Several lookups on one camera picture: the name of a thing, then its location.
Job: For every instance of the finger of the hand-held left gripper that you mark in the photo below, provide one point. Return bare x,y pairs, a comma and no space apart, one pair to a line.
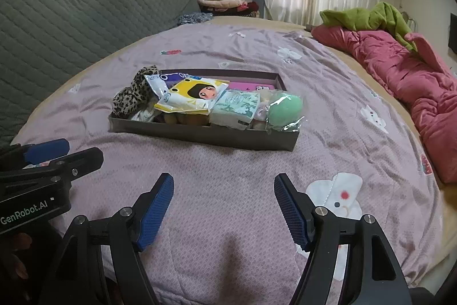
82,162
46,149

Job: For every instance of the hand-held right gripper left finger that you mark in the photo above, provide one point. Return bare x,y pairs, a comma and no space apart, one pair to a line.
155,215

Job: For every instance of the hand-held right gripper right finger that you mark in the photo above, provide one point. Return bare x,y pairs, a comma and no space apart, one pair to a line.
291,215

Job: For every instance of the leopard print hair scrunchie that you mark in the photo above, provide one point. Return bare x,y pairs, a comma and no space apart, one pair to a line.
132,94

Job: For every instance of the shallow brown cardboard box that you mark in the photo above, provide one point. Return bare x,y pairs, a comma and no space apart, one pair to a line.
214,140

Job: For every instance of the white blue plastic packet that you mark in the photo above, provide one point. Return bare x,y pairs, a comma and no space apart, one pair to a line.
153,83

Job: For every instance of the green makeup sponge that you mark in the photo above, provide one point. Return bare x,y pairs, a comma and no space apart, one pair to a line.
285,108

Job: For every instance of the large green floral tissue packet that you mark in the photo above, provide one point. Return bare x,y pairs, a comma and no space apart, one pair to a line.
235,105

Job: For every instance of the yellow cartoon packet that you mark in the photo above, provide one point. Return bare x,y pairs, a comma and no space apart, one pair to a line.
185,94

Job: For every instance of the person's left hand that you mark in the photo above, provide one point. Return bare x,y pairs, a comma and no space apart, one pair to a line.
18,244

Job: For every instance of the grey quilted headboard cover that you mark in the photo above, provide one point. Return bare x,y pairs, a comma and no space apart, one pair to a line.
71,22

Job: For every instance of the pink children's book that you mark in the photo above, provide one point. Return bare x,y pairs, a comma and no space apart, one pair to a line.
242,86

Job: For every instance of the pink quilt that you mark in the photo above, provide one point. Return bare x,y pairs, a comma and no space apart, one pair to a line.
392,65

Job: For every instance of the blue patterned cloth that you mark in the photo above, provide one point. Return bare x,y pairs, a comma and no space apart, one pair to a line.
194,19

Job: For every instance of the small dark object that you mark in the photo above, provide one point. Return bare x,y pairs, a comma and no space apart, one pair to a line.
310,27

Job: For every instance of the blue grey cabinet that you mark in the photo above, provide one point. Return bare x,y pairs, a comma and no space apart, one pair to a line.
259,6

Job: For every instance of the green blanket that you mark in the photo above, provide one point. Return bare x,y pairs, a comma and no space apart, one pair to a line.
375,19

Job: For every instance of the black wall television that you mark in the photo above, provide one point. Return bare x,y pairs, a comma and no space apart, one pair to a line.
453,33

